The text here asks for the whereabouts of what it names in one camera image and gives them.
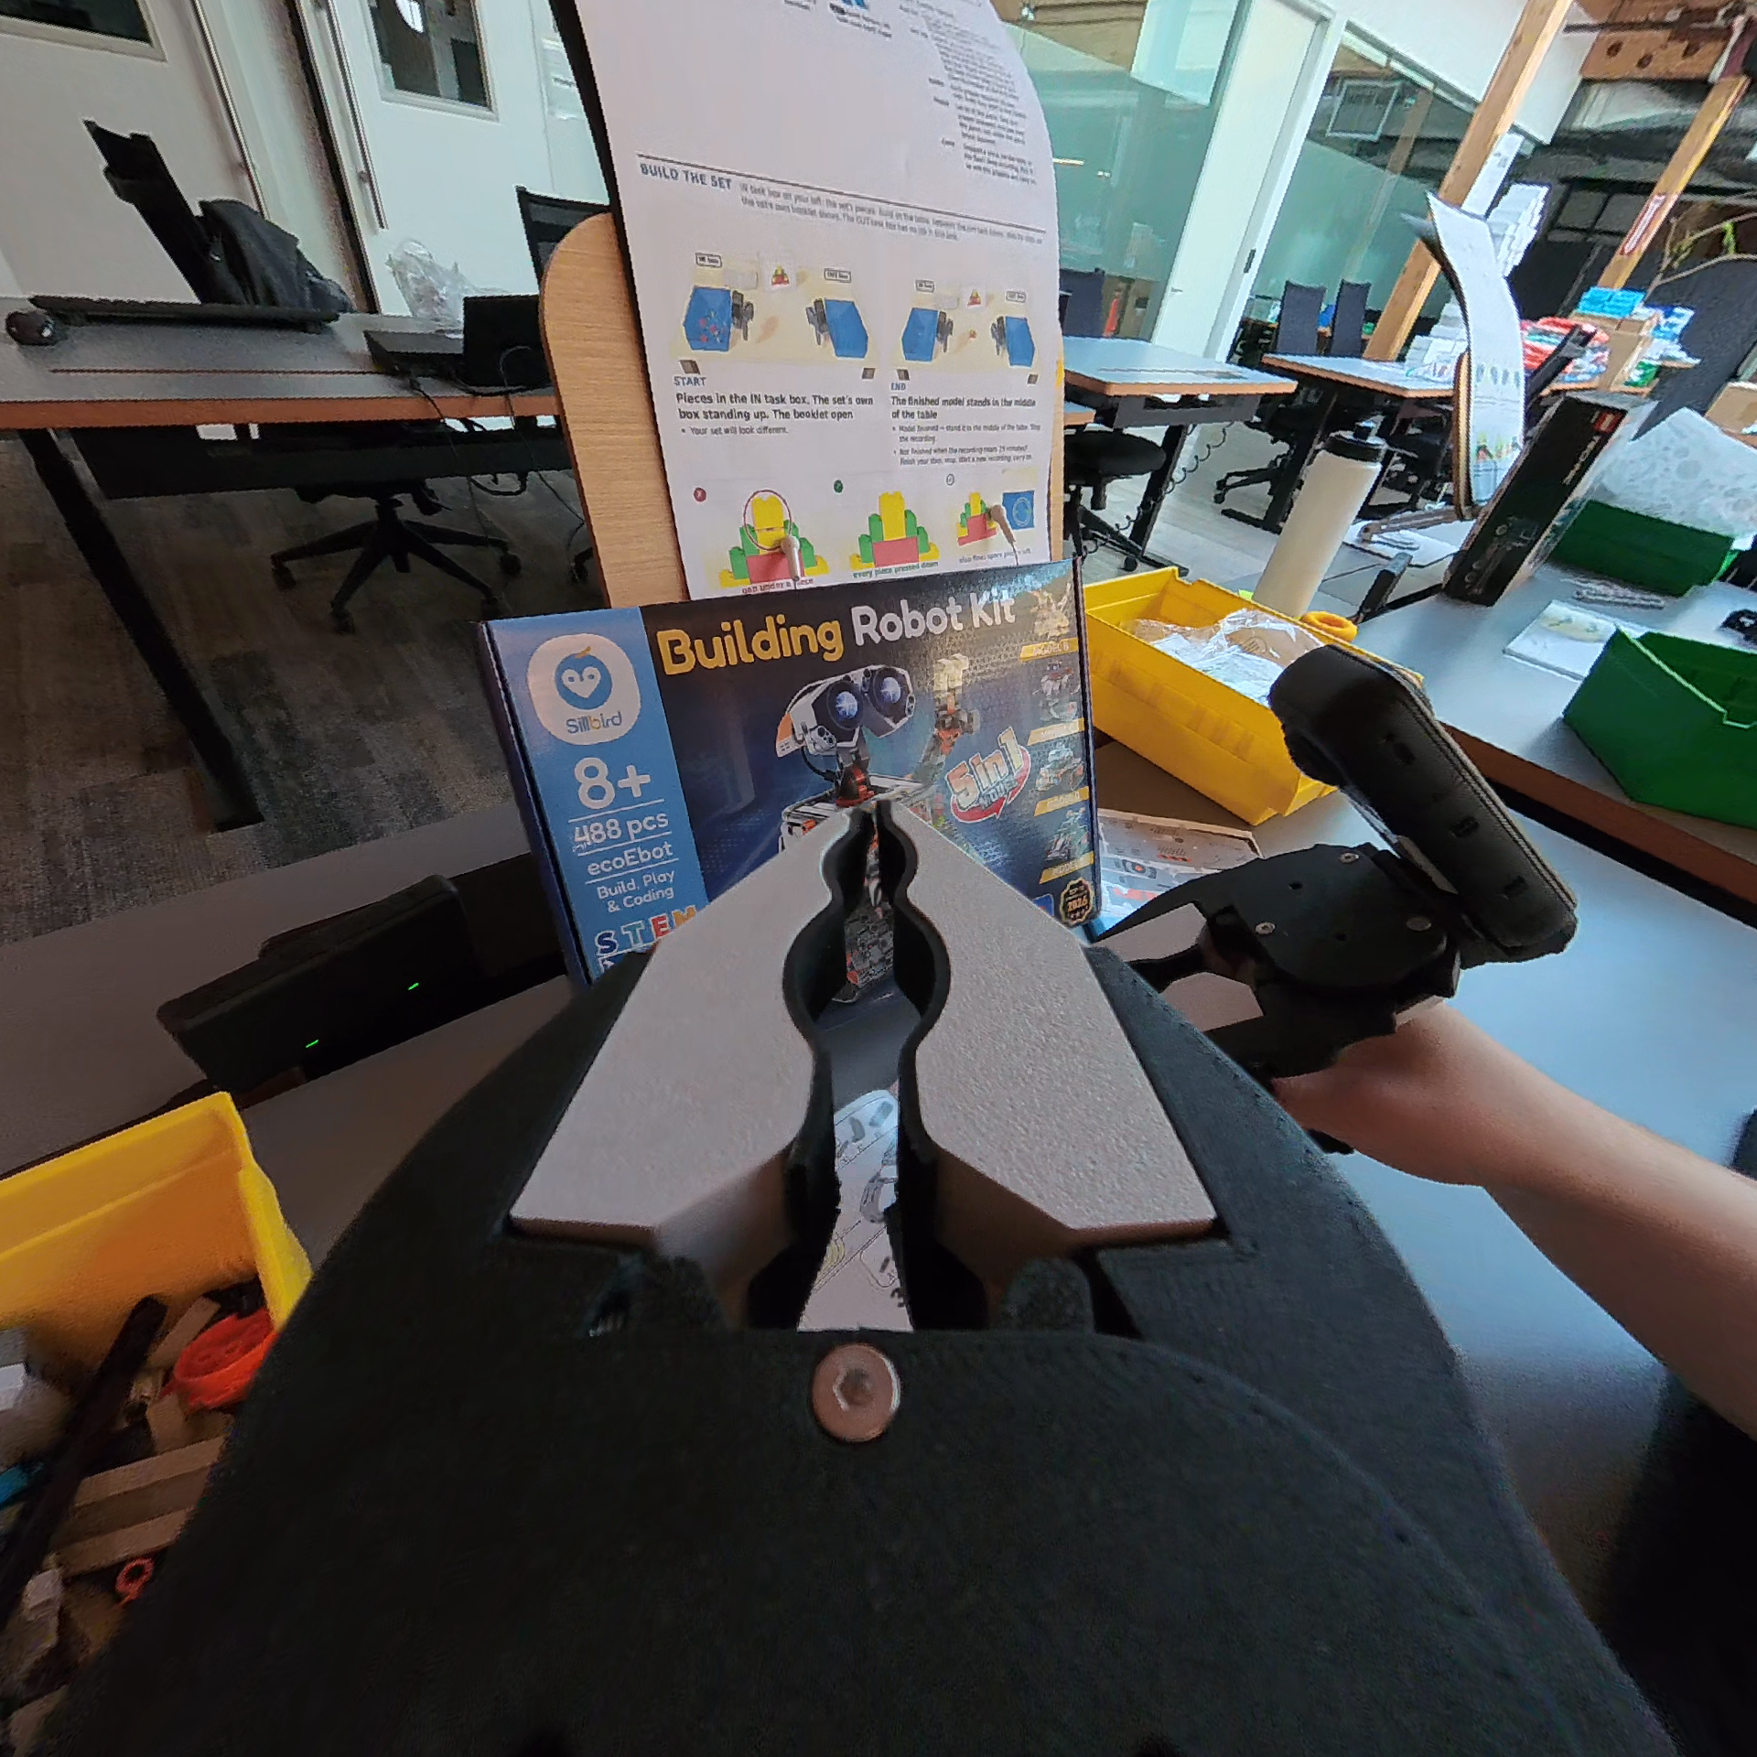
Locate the black office chair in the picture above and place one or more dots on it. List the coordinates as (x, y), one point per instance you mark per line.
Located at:
(398, 535)
(1115, 482)

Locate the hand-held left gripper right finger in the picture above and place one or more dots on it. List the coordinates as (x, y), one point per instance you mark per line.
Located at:
(1072, 1096)

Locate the large green bin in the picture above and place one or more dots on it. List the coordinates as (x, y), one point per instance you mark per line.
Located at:
(1660, 742)

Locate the long black carton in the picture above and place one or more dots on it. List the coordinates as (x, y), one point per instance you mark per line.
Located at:
(1539, 509)

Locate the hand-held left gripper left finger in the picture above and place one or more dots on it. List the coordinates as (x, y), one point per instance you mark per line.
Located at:
(659, 1096)

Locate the blue robot kit box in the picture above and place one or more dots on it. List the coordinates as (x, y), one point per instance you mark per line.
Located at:
(688, 730)

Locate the small white booklet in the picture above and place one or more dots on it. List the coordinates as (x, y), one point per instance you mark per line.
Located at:
(1556, 637)

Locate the grey desk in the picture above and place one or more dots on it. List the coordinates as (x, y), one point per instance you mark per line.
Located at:
(1581, 988)

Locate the wooden background desk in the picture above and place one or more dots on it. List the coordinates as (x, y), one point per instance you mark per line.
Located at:
(206, 379)
(1169, 368)

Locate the clear plastic bags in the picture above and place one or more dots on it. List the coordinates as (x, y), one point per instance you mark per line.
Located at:
(1219, 649)

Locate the printed task sheet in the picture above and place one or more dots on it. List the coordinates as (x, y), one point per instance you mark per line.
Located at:
(825, 273)

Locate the person's right forearm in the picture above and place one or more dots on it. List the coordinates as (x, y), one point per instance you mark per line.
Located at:
(1607, 1238)

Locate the black device green light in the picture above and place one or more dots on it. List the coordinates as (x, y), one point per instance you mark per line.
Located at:
(316, 983)

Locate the background poster board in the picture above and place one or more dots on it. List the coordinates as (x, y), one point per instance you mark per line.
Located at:
(1491, 368)

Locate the small green bin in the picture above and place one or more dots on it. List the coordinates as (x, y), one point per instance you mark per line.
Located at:
(1639, 548)

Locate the white paper roll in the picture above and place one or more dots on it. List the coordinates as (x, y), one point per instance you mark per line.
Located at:
(1318, 535)

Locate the person's right hand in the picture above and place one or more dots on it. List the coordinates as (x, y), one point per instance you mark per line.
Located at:
(1399, 1096)

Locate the open instruction booklet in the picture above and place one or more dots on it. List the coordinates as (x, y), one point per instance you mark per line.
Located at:
(863, 1180)

